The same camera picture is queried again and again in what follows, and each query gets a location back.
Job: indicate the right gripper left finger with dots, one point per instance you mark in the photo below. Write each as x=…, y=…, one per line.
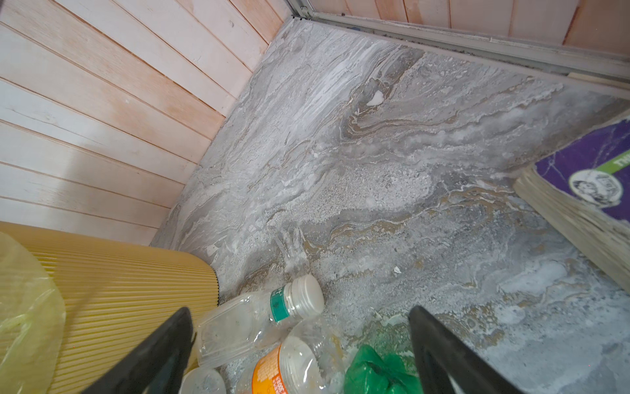
x=156, y=365

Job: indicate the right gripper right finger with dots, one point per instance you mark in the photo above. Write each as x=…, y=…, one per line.
x=442, y=359

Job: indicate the yellow plastic waste bin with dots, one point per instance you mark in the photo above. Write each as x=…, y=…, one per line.
x=116, y=294

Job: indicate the square bottle white label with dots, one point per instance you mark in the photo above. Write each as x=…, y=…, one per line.
x=203, y=381

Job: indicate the green plastic bottle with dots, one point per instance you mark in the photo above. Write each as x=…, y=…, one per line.
x=370, y=373

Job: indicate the orange label clear bottle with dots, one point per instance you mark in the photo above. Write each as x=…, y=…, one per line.
x=310, y=359

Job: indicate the purple book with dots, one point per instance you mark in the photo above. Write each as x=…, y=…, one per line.
x=582, y=190

